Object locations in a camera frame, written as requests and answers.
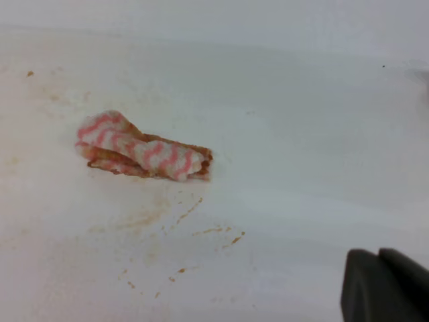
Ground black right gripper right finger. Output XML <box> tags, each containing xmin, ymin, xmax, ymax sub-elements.
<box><xmin>378</xmin><ymin>248</ymin><xmax>428</xmax><ymax>321</ymax></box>

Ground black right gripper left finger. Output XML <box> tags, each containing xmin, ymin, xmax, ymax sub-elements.
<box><xmin>341</xmin><ymin>250</ymin><xmax>409</xmax><ymax>321</ymax></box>

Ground pink striped white rag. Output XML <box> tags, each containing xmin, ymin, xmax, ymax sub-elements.
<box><xmin>75</xmin><ymin>110</ymin><xmax>213</xmax><ymax>182</ymax></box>

